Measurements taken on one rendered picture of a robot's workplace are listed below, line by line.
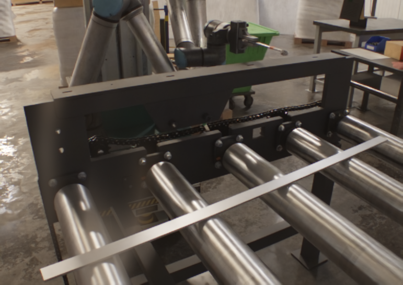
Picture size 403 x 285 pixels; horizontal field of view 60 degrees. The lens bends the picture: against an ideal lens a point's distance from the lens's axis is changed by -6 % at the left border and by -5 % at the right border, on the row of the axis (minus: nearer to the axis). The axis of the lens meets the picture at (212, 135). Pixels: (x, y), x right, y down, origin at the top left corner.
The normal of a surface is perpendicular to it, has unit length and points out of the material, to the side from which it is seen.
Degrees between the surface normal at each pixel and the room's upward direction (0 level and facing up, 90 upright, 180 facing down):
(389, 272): 31
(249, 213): 0
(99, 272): 8
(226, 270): 48
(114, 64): 90
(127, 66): 90
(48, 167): 90
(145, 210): 90
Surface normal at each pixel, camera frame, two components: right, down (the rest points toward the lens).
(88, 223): 0.14, -0.92
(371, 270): -0.69, -0.38
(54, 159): 0.49, 0.38
